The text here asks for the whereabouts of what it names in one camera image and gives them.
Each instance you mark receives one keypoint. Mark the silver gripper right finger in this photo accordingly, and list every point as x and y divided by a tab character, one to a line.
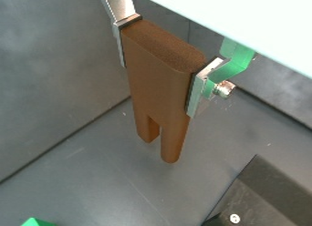
210	80

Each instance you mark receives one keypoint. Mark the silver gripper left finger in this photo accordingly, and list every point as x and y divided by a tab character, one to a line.
122	13

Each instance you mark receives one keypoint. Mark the brown two-legged peg block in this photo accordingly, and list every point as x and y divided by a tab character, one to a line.
161	64

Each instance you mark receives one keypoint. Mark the green shape-sorting board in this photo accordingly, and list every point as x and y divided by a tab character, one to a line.
36	222

